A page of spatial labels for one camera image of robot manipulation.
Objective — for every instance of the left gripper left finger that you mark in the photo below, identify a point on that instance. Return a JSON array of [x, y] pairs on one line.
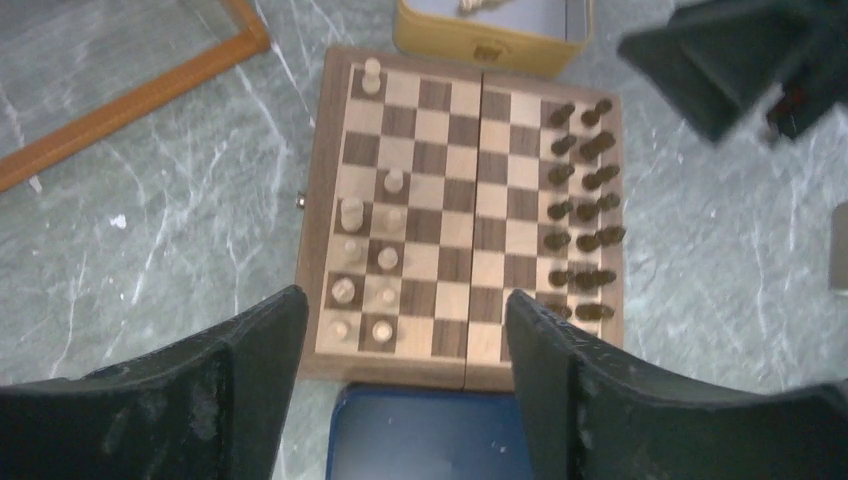
[[210, 406]]

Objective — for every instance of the dark chess pieces group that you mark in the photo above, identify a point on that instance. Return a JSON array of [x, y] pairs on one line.
[[585, 234]]

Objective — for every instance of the light wooden king piece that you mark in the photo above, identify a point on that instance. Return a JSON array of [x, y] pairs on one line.
[[351, 214]]

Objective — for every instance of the light wooden pawn piece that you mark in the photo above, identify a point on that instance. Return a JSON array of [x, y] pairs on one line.
[[382, 331]]

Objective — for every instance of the light wooden rook corner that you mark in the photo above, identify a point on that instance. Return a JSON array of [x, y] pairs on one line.
[[371, 78]]

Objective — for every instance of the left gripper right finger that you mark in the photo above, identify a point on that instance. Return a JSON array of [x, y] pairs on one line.
[[593, 411]]

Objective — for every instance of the small white plastic part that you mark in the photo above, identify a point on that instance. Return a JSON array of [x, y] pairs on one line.
[[838, 250]]

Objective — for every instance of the light wooden queen piece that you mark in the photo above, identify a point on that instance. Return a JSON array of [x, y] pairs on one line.
[[394, 220]]

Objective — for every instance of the light wooden rook piece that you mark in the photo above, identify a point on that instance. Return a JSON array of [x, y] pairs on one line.
[[340, 329]]

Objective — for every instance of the gold metal tin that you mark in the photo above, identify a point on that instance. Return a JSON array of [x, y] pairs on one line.
[[538, 38]]

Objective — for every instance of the wooden chess board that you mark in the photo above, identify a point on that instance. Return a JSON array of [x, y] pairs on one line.
[[469, 144]]

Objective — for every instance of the blue square tray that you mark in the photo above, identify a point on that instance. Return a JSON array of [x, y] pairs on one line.
[[383, 432]]

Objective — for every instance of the wooden shelf rack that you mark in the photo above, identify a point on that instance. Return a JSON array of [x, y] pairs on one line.
[[252, 39]]

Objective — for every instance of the light wooden bishop piece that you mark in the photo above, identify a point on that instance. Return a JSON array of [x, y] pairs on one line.
[[352, 251]]

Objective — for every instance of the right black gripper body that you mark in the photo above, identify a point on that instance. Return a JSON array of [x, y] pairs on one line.
[[713, 60]]

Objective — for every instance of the light wooden knight piece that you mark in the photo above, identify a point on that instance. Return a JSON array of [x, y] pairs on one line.
[[343, 291]]

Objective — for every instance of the light chess pieces pile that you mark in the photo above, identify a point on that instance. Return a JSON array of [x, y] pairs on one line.
[[467, 7]]

